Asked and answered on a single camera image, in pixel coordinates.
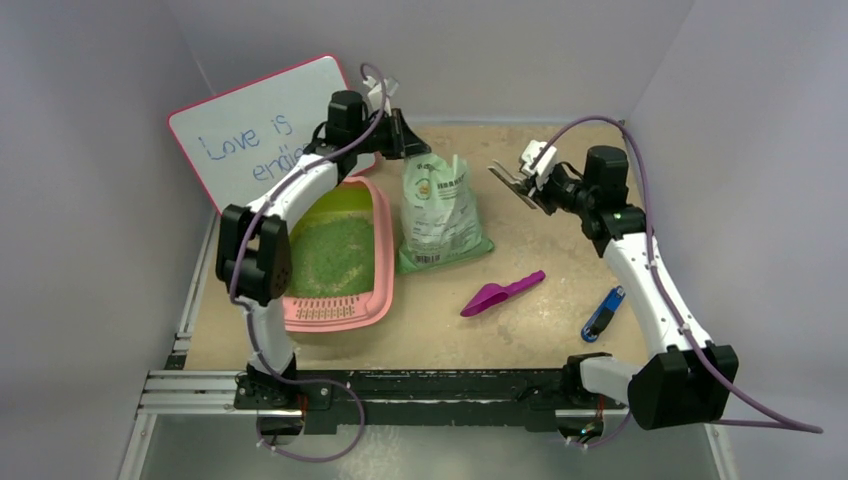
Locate purple plastic scoop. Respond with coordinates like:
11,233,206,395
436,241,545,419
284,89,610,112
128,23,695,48
460,270,546,318

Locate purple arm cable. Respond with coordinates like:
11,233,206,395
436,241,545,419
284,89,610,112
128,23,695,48
529,115,825,435
228,62,389,392

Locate aluminium frame rails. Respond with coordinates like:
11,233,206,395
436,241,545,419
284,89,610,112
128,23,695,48
135,324,306,419

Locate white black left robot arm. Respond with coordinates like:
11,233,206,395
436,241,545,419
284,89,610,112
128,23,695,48
215,87,430,409

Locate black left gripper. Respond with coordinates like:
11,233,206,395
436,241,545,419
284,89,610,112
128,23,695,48
351,109,430,162

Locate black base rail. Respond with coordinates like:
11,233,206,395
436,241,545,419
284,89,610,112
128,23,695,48
233,368,626,435

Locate green litter bag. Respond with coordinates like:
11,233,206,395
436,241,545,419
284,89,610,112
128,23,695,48
396,153,495,274

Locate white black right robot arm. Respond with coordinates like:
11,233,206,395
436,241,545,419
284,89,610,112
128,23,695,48
520,142,739,430

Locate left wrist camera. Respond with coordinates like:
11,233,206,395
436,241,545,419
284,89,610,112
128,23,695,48
363,75,399,116

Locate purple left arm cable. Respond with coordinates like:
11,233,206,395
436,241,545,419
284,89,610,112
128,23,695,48
228,62,389,392

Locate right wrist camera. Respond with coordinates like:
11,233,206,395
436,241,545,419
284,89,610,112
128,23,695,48
519,140,557,191

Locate whiteboard with pink frame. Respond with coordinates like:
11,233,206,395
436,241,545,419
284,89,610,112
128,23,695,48
167,55,350,212

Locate pink green litter box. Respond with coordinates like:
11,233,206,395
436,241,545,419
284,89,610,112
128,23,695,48
283,177,395,333

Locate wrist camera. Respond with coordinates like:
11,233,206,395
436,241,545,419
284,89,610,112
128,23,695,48
519,140,557,191
363,75,399,116

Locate green fresh litter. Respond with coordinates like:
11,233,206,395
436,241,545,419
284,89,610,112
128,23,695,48
287,215,375,298

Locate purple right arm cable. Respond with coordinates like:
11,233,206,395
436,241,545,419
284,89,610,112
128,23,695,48
529,115,825,435

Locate blue black stapler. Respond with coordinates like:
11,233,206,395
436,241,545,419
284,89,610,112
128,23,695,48
580,286,626,343

